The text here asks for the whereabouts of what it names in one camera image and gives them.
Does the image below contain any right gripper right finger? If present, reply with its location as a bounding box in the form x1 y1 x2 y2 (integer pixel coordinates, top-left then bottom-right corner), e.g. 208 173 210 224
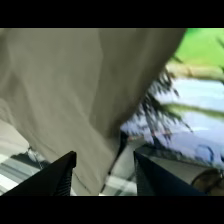
132 150 207 197

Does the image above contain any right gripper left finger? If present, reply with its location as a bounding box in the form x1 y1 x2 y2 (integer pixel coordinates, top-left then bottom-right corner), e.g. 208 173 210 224
1 150 78 197

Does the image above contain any khaki brown garment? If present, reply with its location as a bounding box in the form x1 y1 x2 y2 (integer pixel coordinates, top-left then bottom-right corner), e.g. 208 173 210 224
0 27 187 197

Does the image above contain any checked shirt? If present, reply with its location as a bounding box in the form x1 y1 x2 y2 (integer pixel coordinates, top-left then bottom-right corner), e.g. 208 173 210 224
0 137 138 197

